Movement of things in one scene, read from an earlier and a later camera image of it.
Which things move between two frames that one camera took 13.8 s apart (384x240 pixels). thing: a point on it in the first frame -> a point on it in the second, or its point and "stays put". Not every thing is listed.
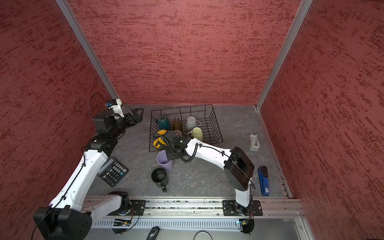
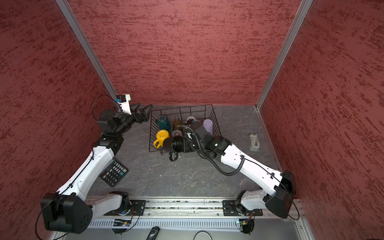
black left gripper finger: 139,119 -> 145,118
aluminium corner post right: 300,15 stays put
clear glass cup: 178,133 stays put
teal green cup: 163,123 stays put
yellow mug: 161,132 stays put
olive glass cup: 177,124 stays put
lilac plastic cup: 162,159 -> 208,124
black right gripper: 170,156 -> 186,147
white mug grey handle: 191,122 stays put
